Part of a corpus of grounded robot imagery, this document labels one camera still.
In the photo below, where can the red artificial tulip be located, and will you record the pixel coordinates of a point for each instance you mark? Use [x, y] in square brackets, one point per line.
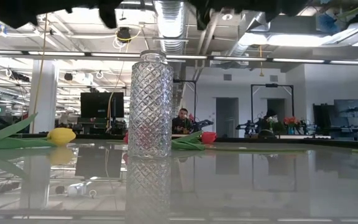
[208, 137]
[186, 143]

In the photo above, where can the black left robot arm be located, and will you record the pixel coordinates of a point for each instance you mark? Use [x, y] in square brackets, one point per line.
[17, 12]

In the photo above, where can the black background robot arm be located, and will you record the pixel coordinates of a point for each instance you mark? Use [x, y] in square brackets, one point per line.
[247, 127]
[202, 124]

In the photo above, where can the clear cut-glass vase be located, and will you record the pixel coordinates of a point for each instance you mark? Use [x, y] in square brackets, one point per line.
[150, 109]

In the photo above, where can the small blue background vase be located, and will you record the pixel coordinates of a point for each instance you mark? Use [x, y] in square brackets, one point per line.
[291, 130]

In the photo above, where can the round ceiling fixture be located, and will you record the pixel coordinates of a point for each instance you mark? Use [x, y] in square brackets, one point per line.
[227, 16]

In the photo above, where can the long horizontal light bar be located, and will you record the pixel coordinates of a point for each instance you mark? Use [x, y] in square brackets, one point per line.
[244, 58]

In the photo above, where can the black monitor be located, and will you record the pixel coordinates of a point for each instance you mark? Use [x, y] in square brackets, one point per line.
[101, 105]

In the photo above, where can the white building pillar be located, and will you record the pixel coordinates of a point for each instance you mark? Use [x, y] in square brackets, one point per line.
[43, 99]

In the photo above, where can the grey door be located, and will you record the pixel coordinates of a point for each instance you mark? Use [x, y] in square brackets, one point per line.
[278, 110]
[227, 118]

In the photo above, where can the person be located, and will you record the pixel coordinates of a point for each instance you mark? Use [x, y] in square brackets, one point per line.
[182, 119]
[269, 113]

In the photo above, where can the white flower bouquet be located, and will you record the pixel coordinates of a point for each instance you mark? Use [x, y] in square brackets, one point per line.
[272, 120]

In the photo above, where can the orange flower bouquet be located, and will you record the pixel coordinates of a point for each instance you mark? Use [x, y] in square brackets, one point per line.
[291, 120]

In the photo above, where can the black ceiling camera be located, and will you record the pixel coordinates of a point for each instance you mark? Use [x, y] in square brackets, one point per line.
[124, 34]

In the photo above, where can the smooth silver air duct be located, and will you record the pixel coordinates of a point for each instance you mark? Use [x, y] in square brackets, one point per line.
[253, 34]

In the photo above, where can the ribbed silver air duct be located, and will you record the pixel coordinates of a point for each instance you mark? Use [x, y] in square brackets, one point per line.
[171, 25]

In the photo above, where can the grey wall vent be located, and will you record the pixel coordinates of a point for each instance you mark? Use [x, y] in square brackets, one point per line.
[227, 77]
[273, 78]

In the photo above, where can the black background rig frame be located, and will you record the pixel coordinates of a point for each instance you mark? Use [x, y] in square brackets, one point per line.
[272, 85]

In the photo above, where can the black aluminium table frame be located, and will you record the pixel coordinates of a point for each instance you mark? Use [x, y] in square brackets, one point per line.
[244, 140]

